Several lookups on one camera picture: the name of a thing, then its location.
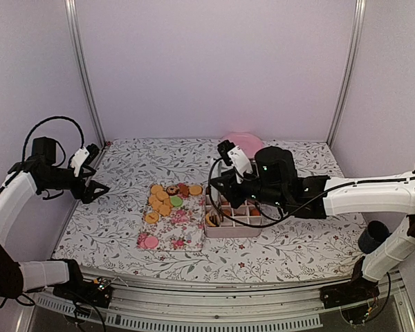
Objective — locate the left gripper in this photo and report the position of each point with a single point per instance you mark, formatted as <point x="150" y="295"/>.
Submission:
<point x="86" y="195"/>

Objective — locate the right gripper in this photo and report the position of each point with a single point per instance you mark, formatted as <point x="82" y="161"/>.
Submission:
<point x="230" y="192"/>

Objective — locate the metal tongs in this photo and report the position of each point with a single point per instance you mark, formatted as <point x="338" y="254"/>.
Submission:
<point x="215" y="170"/>

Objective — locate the compartment tin box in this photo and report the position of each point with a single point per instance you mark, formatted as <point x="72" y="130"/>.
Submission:
<point x="237" y="222"/>

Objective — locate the floral cookie tray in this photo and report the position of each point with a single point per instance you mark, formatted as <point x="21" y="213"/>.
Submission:
<point x="178" y="229"/>

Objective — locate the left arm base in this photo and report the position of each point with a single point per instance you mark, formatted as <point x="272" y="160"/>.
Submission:
<point x="97" y="292"/>

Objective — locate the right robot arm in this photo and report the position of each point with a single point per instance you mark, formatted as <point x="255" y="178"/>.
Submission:
<point x="271" y="178"/>

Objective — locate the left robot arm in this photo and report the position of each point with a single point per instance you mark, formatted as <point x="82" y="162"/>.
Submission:
<point x="36" y="173"/>

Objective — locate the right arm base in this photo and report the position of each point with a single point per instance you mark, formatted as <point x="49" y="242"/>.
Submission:
<point x="355" y="290"/>

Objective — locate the round biscuit top right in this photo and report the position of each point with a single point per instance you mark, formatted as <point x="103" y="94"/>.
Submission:
<point x="195" y="190"/>

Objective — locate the round cream sandwich cookie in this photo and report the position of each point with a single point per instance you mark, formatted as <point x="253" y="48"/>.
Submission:
<point x="211" y="220"/>

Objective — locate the green sandwich cookie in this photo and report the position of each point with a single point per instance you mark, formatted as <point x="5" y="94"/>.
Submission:
<point x="176" y="201"/>

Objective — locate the chocolate sprinkle donut cookie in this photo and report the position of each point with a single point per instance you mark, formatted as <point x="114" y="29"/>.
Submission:
<point x="173" y="190"/>

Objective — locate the pink plate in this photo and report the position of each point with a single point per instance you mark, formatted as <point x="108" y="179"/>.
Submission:
<point x="249" y="143"/>

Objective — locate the floral tablecloth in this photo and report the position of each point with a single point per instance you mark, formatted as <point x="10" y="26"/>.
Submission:
<point x="104" y="234"/>

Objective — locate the pink round cookie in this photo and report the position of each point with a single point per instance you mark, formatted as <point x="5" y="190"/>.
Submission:
<point x="150" y="242"/>

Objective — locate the dark blue cup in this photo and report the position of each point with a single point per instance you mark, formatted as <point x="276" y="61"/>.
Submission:
<point x="373" y="236"/>

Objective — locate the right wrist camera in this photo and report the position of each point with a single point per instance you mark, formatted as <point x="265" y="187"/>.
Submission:
<point x="234" y="157"/>

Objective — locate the front aluminium rail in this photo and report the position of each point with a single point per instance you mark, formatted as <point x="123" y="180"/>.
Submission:
<point x="150" y="304"/>

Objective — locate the left aluminium post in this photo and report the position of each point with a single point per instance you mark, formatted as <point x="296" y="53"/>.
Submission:
<point x="78" y="50"/>

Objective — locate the aluminium post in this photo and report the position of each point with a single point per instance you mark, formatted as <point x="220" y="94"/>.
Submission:
<point x="78" y="50"/>
<point x="354" y="43"/>

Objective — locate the right aluminium post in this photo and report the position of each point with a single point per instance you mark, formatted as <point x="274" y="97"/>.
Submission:
<point x="354" y="43"/>

